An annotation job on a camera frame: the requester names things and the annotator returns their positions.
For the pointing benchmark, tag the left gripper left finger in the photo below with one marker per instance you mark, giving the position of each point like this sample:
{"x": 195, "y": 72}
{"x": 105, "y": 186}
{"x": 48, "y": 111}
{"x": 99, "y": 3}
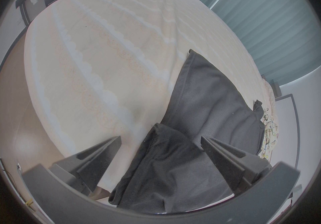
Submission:
{"x": 102, "y": 157}

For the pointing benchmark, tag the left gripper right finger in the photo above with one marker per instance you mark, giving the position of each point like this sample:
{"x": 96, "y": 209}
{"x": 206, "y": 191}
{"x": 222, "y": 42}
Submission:
{"x": 223, "y": 165}

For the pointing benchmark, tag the black T-shirt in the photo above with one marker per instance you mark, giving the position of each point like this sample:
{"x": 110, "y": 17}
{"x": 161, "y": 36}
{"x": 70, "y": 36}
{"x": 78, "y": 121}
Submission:
{"x": 200, "y": 92}

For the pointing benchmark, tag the white printed pyjama top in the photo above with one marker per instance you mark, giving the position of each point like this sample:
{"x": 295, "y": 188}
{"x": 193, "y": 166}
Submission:
{"x": 270, "y": 132}

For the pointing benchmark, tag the pale pink pillow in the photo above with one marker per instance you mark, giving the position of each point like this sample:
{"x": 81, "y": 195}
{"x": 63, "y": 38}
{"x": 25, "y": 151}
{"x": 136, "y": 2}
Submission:
{"x": 270, "y": 97}

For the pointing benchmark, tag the grey bedside table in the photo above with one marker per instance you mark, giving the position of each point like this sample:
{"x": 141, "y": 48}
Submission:
{"x": 275, "y": 87}

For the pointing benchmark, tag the bed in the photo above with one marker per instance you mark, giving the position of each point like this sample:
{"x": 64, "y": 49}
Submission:
{"x": 100, "y": 55}

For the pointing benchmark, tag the black small table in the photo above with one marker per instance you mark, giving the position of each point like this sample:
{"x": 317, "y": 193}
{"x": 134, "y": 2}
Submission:
{"x": 23, "y": 9}

